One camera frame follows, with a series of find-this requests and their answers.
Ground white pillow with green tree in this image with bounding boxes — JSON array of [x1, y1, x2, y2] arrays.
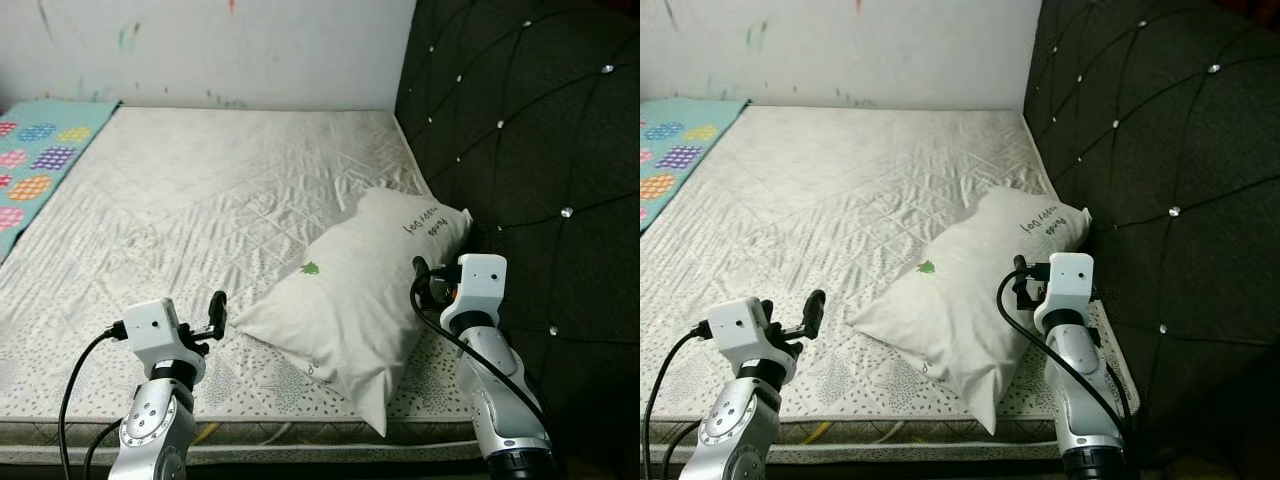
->
[[848, 187, 1093, 436], [232, 188, 473, 438]]

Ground grey quilted mattress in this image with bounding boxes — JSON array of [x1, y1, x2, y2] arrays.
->
[[640, 105, 1141, 466], [0, 105, 501, 466]]

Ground teal blanket with coloured shapes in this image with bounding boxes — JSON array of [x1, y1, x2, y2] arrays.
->
[[640, 97, 751, 233], [0, 98, 121, 263]]

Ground black tufted headboard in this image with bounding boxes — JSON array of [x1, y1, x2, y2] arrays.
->
[[395, 0, 641, 461], [1022, 0, 1280, 461]]

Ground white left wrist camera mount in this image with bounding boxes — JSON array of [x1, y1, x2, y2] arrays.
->
[[705, 297, 791, 369], [122, 298, 201, 369]]

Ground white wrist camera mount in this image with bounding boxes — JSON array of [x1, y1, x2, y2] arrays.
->
[[1043, 252, 1098, 331], [705, 297, 791, 369], [122, 298, 201, 369], [455, 253, 509, 333]]

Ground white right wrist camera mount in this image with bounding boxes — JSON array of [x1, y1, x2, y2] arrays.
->
[[1043, 252, 1098, 331], [455, 253, 509, 333]]

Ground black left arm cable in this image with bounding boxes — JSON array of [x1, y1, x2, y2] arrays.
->
[[58, 325, 129, 480], [641, 322, 713, 480]]

